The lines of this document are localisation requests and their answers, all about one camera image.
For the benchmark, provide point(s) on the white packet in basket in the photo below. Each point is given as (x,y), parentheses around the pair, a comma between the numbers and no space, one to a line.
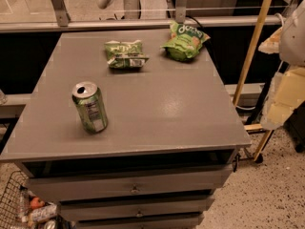
(43,214)

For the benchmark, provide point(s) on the top grey drawer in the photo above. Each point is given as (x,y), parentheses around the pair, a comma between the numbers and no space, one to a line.
(130,184)

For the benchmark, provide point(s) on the bottom grey drawer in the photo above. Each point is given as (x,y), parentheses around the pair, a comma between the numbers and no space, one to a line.
(177,221)

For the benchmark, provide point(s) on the black wire basket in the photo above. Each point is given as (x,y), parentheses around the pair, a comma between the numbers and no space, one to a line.
(9,202)

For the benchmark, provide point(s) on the green apple chip bag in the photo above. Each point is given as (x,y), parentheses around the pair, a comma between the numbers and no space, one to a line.
(185,42)

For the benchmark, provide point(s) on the grey drawer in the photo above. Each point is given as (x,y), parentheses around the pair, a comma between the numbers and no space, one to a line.
(177,221)
(132,207)
(130,184)

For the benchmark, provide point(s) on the green soda can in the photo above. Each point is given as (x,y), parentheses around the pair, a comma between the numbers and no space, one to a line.
(88,101)

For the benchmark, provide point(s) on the orange fruit in basket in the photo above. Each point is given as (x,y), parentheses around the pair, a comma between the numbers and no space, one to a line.
(36,203)

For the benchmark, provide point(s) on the metal railing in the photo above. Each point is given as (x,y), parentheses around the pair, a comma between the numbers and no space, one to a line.
(84,15)

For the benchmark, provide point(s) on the middle grey drawer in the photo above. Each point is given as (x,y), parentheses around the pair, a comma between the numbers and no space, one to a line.
(132,207)

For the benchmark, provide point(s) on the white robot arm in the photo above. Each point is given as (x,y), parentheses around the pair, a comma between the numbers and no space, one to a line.
(289,40)

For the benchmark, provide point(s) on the green jalapeno chip bag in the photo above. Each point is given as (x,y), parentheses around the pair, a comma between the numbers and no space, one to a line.
(125,55)

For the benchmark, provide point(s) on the yellow wooden easel frame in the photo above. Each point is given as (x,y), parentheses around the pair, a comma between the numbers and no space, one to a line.
(246,66)

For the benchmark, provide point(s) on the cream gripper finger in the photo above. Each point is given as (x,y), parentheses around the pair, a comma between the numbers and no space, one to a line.
(287,93)

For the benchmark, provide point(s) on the grey drawer cabinet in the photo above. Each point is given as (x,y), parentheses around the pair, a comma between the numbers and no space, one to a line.
(165,115)

